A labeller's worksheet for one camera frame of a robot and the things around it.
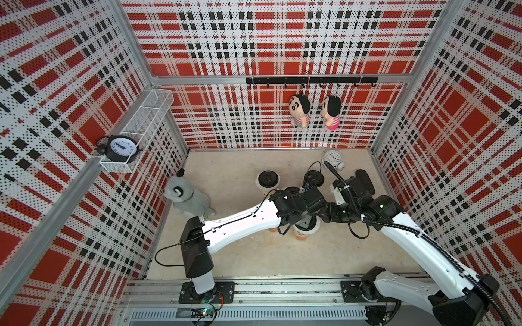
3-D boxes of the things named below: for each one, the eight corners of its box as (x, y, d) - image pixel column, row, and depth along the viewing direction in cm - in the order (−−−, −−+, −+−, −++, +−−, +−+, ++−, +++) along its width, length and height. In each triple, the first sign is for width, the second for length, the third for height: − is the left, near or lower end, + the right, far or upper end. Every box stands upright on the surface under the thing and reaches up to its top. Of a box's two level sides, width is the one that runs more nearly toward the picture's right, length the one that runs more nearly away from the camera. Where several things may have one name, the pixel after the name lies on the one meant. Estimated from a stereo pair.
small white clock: (323, 170, 113) (324, 165, 110) (320, 154, 121) (321, 149, 118) (343, 170, 113) (345, 165, 110) (338, 154, 121) (340, 149, 118)
